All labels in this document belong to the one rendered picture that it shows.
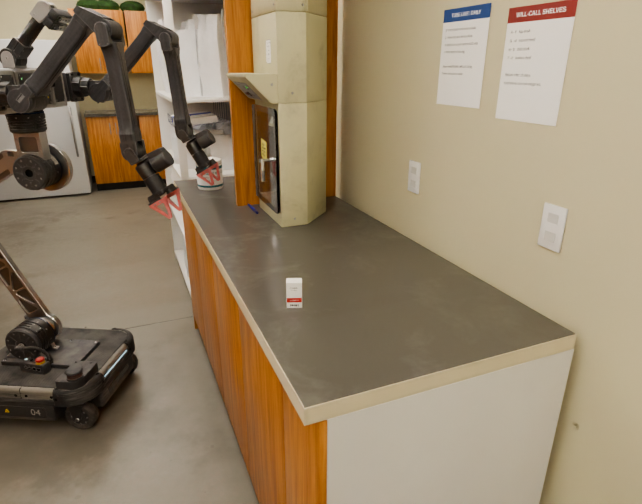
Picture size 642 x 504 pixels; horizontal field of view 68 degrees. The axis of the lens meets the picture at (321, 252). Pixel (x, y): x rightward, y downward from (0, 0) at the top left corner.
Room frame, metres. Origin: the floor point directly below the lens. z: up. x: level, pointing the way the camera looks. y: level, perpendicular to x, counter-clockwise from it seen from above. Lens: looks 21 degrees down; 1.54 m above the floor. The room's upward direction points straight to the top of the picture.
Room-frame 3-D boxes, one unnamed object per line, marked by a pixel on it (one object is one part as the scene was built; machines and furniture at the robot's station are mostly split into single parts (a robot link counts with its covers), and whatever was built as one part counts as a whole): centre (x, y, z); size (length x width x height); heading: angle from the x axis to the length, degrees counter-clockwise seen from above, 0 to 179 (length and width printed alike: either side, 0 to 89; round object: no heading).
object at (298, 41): (2.00, 0.10, 1.33); 0.32 x 0.25 x 0.77; 23
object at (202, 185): (2.46, 0.58, 1.02); 0.13 x 0.13 x 0.15
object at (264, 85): (1.93, 0.27, 1.46); 0.32 x 0.12 x 0.10; 23
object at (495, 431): (1.81, 0.09, 0.45); 2.05 x 0.67 x 0.90; 23
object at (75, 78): (2.20, 1.04, 1.45); 0.09 x 0.08 x 0.12; 175
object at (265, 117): (1.95, 0.22, 1.19); 0.30 x 0.01 x 0.40; 22
